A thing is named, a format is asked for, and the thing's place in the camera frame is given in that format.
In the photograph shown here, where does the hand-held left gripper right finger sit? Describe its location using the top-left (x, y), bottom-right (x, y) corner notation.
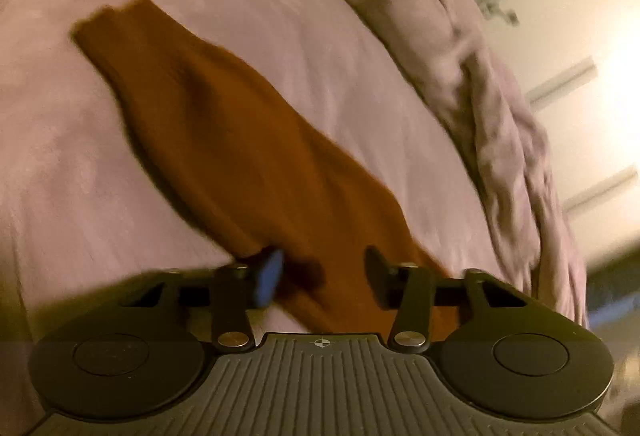
top-left (365, 246), bottom-right (532, 352)

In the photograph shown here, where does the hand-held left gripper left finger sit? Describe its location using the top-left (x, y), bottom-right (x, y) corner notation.
top-left (118, 248), bottom-right (285, 351)

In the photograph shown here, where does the rust brown knit sweater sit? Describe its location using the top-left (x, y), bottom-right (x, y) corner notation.
top-left (70, 0), bottom-right (473, 336)

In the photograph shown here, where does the small metal door lock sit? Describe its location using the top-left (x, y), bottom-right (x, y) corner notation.
top-left (480, 0), bottom-right (520, 24)

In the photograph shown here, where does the lilac bed sheet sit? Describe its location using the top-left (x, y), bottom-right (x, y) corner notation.
top-left (0, 0), bottom-right (541, 347)

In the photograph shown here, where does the crumpled lilac duvet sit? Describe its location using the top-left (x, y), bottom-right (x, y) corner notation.
top-left (280, 0), bottom-right (591, 329)

